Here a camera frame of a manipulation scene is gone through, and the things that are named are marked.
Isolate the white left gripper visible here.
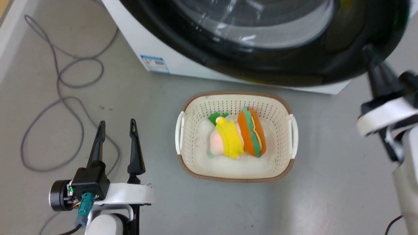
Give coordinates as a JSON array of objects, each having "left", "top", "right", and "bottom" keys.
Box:
[{"left": 86, "top": 118, "right": 154, "bottom": 207}]

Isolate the black round washing machine door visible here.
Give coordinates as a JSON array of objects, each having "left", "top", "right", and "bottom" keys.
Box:
[{"left": 119, "top": 0, "right": 412, "bottom": 88}]

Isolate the yellow pink plush doll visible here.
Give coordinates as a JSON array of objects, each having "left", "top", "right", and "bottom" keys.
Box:
[{"left": 208, "top": 112, "right": 245, "bottom": 161}]

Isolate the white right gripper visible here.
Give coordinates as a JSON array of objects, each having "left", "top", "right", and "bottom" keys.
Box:
[{"left": 356, "top": 44, "right": 418, "bottom": 137}]

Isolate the white washing machine body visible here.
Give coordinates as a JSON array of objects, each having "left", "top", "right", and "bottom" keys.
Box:
[{"left": 101, "top": 0, "right": 418, "bottom": 95}]

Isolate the orange hot dog plush toy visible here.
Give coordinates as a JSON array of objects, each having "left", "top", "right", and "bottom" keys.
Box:
[{"left": 237, "top": 107, "right": 267, "bottom": 158}]

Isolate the blue white energy label sticker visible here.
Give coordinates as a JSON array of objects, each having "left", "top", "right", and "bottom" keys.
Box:
[{"left": 140, "top": 55, "right": 170, "bottom": 74}]

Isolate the teal plug camera cable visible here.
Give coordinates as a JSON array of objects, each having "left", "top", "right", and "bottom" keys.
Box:
[{"left": 56, "top": 192, "right": 95, "bottom": 235}]

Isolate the cream perforated laundry basket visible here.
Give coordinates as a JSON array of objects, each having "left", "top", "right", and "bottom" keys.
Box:
[{"left": 175, "top": 91, "right": 299, "bottom": 183}]

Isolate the grey floor cable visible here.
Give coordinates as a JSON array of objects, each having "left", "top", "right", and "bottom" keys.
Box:
[{"left": 20, "top": 14, "right": 121, "bottom": 173}]

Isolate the thin dark arm cable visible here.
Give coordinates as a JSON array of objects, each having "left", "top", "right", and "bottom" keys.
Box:
[{"left": 385, "top": 214, "right": 404, "bottom": 235}]

